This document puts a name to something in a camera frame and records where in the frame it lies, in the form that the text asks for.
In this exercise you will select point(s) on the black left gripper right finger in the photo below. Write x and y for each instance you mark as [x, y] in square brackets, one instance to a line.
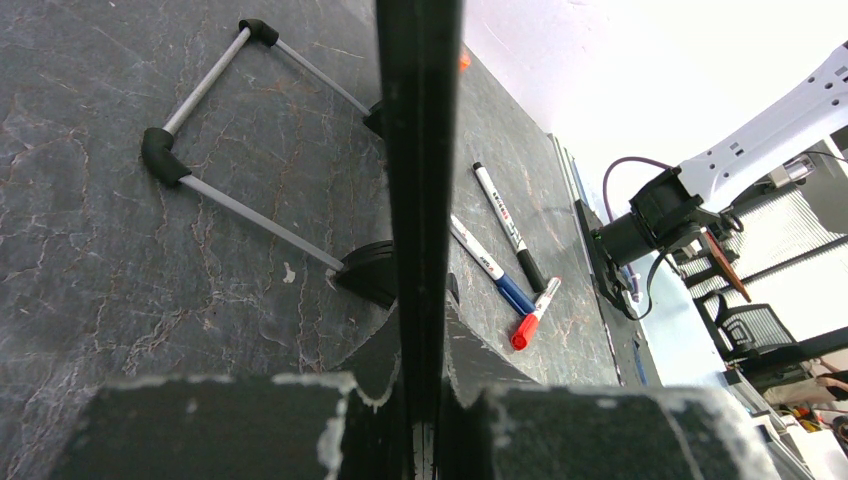
[497, 423]

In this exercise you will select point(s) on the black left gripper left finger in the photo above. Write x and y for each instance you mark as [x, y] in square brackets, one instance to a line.
[218, 424]

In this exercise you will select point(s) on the white whiteboard black frame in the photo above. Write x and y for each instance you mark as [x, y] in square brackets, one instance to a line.
[419, 46]

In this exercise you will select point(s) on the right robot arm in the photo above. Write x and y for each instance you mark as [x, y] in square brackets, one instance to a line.
[690, 195]

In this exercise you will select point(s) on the red capped whiteboard marker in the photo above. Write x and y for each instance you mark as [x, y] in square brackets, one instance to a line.
[523, 335]

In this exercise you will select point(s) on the blue capped whiteboard marker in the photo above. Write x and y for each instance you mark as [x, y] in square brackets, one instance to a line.
[505, 285]

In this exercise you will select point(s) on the black capped whiteboard marker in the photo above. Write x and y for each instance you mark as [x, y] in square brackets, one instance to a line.
[527, 263]

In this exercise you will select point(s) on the orange plastic piece right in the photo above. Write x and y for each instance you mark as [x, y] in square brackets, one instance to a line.
[464, 61]

